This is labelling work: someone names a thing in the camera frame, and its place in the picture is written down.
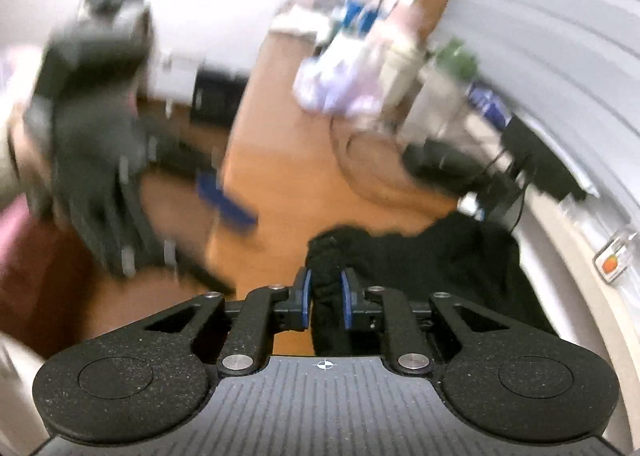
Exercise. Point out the person's left forearm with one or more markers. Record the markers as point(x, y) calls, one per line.
point(7, 161)

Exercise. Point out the black power adapter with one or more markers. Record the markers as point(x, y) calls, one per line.
point(500, 186)

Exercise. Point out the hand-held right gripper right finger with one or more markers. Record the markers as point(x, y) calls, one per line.
point(346, 301)

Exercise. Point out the grey roller shutter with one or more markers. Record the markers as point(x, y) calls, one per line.
point(550, 36)

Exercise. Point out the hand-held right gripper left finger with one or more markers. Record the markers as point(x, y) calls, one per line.
point(305, 298)

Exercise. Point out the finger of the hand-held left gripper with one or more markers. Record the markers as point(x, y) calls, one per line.
point(200, 276)
point(207, 186)

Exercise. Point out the black garment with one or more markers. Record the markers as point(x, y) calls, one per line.
point(450, 261)

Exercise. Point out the dark rectangular object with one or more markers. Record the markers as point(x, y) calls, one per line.
point(215, 96)

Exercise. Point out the glass jar orange label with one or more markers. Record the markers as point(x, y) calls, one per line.
point(611, 261)

